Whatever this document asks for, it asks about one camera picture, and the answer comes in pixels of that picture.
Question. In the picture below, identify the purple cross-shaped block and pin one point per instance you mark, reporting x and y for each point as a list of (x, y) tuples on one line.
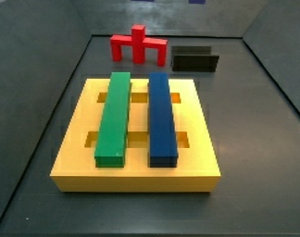
[(199, 2)]

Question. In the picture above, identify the yellow slotted board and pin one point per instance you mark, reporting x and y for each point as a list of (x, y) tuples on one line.
[(195, 173)]

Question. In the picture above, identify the blue long bar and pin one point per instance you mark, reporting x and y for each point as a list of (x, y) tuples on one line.
[(162, 150)]

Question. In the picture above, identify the green long bar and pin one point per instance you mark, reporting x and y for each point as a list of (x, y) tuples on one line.
[(108, 152)]

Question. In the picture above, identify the red three-legged block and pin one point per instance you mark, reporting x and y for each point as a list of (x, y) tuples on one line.
[(139, 43)]

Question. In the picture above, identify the black angle bracket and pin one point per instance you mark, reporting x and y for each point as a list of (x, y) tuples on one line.
[(192, 58)]

